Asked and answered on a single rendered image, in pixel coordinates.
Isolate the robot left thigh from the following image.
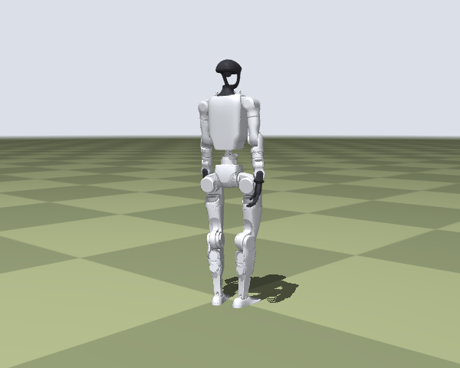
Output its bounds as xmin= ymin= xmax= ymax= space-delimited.
xmin=200 ymin=173 xmax=225 ymax=249

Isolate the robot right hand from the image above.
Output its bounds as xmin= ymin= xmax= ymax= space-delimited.
xmin=246 ymin=171 xmax=264 ymax=207

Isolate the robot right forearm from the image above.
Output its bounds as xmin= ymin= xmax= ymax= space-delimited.
xmin=251 ymin=133 xmax=265 ymax=179

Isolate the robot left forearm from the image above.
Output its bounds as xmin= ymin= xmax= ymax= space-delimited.
xmin=200 ymin=138 xmax=213 ymax=174

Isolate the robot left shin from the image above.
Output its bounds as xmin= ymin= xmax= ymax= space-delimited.
xmin=206 ymin=233 xmax=224 ymax=297

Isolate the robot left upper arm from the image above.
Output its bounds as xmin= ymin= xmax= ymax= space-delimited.
xmin=198 ymin=99 xmax=213 ymax=145

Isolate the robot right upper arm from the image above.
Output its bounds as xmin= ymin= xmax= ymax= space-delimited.
xmin=241 ymin=97 xmax=261 ymax=146

